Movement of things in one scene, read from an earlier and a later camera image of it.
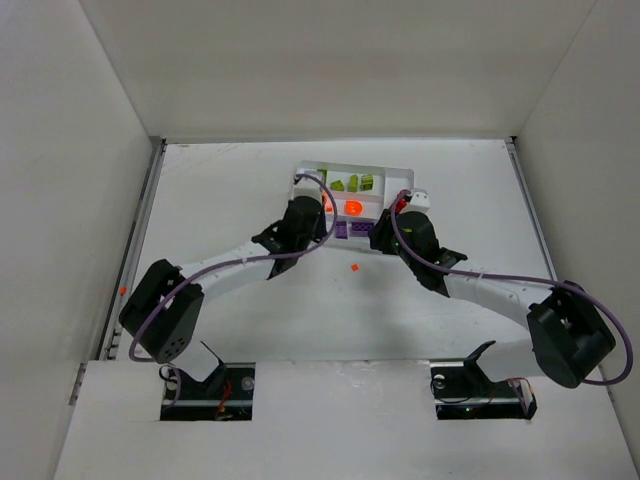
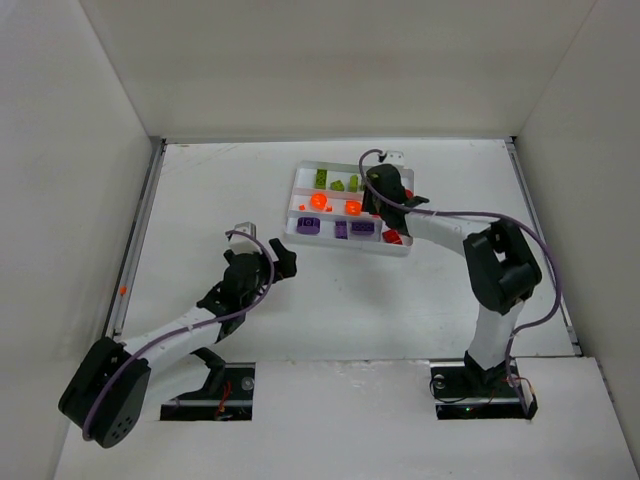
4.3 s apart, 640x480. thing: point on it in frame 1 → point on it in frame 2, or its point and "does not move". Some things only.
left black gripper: x=310 y=210 → x=267 y=267
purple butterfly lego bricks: x=341 y=230 does not move
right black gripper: x=382 y=232 → x=379 y=206
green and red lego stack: x=353 y=183 does not move
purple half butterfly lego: x=362 y=226 does not move
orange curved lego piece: x=353 y=207 does not move
